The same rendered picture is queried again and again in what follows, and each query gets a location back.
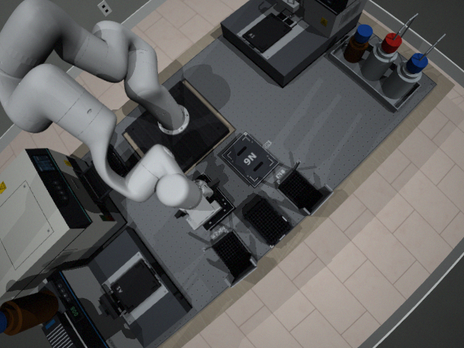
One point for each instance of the black regrip nest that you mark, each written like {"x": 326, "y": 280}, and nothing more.
{"x": 225, "y": 213}

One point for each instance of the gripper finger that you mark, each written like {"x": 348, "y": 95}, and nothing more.
{"x": 213, "y": 185}
{"x": 180, "y": 214}

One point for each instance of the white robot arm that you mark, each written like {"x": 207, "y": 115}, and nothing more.
{"x": 48, "y": 94}

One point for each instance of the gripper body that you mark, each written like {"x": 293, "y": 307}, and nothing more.
{"x": 206, "y": 192}

